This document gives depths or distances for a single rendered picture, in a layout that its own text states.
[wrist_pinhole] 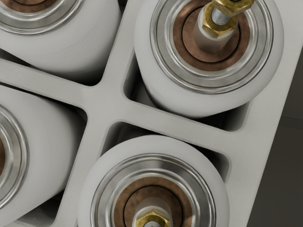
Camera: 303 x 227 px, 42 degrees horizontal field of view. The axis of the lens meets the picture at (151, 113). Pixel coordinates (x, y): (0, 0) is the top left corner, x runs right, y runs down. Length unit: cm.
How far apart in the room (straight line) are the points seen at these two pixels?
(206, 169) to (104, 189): 6
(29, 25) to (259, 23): 14
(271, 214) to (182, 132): 24
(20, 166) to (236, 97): 14
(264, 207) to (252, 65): 30
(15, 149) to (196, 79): 12
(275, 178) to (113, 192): 31
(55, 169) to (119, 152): 5
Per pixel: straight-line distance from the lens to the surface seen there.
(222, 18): 20
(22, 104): 26
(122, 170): 24
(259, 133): 32
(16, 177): 26
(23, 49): 27
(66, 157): 31
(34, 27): 26
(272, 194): 52
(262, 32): 26
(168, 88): 25
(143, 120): 31
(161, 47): 24
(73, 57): 29
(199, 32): 22
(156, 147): 24
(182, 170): 24
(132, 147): 24
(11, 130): 26
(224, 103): 25
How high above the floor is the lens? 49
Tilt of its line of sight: 87 degrees down
